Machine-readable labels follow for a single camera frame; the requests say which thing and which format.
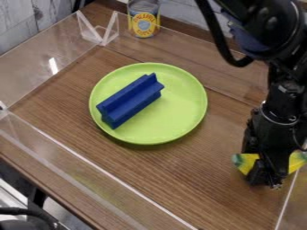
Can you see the yellow toy banana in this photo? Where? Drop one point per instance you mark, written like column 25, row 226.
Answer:
column 244, row 161

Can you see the green round plate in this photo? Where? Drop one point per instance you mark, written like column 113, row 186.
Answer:
column 169, row 117

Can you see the yellow labelled tin can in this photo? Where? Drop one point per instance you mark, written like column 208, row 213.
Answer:
column 143, row 17

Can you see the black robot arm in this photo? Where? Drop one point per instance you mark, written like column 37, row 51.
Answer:
column 269, row 30

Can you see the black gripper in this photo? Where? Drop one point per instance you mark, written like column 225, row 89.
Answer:
column 273, row 138

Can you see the clear acrylic front wall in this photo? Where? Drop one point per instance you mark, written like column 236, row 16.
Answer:
column 97, row 196

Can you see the blue plastic block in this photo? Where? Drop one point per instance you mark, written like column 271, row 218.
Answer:
column 128, row 101

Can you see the clear acrylic triangular bracket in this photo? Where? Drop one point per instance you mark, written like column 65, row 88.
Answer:
column 97, row 34

